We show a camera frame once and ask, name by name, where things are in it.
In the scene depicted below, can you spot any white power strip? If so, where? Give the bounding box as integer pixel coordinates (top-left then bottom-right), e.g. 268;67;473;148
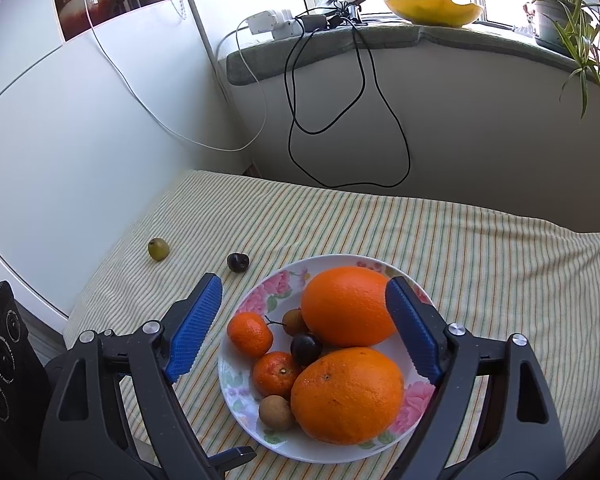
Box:
246;9;301;40

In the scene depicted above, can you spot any yellow fruit peel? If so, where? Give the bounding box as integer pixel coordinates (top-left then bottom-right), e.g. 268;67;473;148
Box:
384;0;483;28

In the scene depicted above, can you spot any large orange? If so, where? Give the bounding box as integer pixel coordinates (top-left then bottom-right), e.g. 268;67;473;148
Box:
301;266;398;348
291;346;405;446

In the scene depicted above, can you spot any mandarin with stem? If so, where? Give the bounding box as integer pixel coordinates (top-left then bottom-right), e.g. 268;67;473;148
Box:
227;312;274;359

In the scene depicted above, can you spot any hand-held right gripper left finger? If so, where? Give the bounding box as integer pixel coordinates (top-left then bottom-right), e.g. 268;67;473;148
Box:
37;272;224;480

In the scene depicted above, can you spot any black cable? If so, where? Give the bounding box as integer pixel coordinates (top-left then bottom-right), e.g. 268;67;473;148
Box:
284;10;412;190

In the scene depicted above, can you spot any white cable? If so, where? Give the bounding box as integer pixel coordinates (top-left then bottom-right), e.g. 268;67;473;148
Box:
70;0;268;152

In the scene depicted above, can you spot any potted spider plant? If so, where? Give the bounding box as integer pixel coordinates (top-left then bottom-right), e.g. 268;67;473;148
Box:
490;0;600;120

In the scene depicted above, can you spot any small brown fruit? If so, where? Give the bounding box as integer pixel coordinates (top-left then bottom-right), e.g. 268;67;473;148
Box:
258;395;297;431
282;308;309;337

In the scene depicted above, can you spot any floral white plate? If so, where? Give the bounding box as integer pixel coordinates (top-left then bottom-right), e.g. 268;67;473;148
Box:
217;254;437;463

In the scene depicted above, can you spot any striped cloth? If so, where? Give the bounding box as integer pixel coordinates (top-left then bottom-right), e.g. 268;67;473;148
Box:
62;170;600;480

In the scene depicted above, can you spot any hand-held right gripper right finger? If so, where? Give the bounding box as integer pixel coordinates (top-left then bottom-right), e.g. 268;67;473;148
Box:
385;276;568;480

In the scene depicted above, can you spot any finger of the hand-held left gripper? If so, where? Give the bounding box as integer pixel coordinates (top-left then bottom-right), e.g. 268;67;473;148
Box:
206;446;257;480

